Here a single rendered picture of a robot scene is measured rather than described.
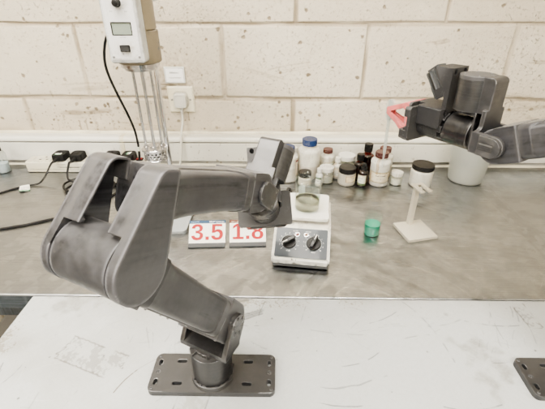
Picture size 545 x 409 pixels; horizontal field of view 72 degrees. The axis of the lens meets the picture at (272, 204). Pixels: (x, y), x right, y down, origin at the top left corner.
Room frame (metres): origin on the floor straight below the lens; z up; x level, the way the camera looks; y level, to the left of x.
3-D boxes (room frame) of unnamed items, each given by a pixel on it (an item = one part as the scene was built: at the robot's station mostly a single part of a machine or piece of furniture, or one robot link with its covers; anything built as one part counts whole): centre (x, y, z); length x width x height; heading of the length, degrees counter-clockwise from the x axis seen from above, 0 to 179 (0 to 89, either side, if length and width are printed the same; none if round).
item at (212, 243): (0.76, 0.16, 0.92); 0.09 x 0.06 x 0.04; 92
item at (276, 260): (0.76, -0.08, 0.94); 0.22 x 0.13 x 0.08; 173
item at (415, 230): (0.80, -0.37, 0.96); 0.08 x 0.08 x 0.13; 13
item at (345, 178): (1.07, -0.24, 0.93); 0.05 x 0.05 x 0.06
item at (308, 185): (0.77, -0.09, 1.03); 0.07 x 0.06 x 0.08; 66
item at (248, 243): (0.76, 0.06, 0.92); 0.09 x 0.06 x 0.04; 92
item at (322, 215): (0.79, -0.08, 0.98); 0.12 x 0.12 x 0.01; 83
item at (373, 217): (0.79, -0.25, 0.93); 0.04 x 0.04 x 0.06
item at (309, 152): (1.13, -0.12, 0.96); 0.07 x 0.07 x 0.13
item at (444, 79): (0.70, -0.31, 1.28); 0.07 x 0.06 x 0.11; 121
